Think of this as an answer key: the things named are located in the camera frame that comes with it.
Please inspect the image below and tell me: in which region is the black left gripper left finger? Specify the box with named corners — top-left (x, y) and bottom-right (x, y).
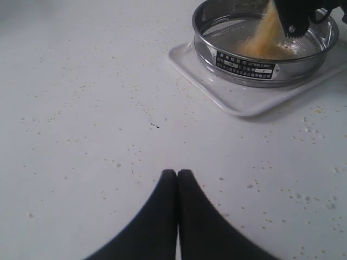
top-left (87, 170), bottom-right (178, 260)

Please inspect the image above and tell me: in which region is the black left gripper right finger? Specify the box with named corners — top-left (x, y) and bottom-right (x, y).
top-left (177, 170), bottom-right (276, 260)

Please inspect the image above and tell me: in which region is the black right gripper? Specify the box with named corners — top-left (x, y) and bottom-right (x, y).
top-left (274, 0), bottom-right (346, 38)

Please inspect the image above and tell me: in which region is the round steel mesh sieve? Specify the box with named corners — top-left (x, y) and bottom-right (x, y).
top-left (192, 1), bottom-right (346, 88)

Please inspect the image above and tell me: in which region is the yellow grain pile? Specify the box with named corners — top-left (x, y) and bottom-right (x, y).
top-left (237, 1), bottom-right (294, 60)

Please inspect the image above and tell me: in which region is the white rectangular plastic tray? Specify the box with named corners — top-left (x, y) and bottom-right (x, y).
top-left (168, 41), bottom-right (346, 117)

